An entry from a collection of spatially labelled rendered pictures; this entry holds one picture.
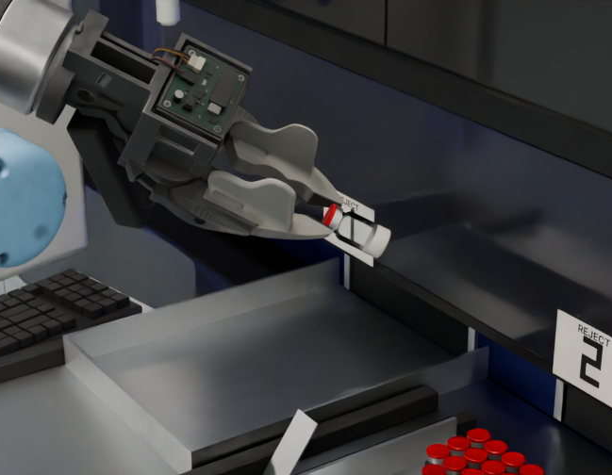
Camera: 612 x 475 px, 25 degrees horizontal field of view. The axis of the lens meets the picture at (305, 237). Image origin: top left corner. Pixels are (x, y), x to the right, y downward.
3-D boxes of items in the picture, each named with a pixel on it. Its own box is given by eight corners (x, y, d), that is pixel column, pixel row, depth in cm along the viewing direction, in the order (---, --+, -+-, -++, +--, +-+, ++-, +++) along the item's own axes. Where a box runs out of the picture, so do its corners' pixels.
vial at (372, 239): (383, 238, 97) (329, 212, 97) (395, 225, 96) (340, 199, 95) (374, 264, 96) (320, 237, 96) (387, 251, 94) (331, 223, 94)
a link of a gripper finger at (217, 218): (245, 242, 92) (131, 176, 91) (239, 253, 93) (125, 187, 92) (273, 190, 94) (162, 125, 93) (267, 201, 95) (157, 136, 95)
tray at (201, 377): (337, 284, 157) (338, 256, 156) (487, 377, 138) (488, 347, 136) (65, 366, 140) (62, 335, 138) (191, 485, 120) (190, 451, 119)
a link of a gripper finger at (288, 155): (365, 177, 92) (239, 123, 90) (334, 216, 97) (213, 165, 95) (375, 140, 93) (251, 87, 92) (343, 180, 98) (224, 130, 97)
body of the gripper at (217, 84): (224, 157, 87) (50, 70, 85) (188, 217, 94) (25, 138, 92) (264, 69, 91) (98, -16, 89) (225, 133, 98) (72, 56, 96)
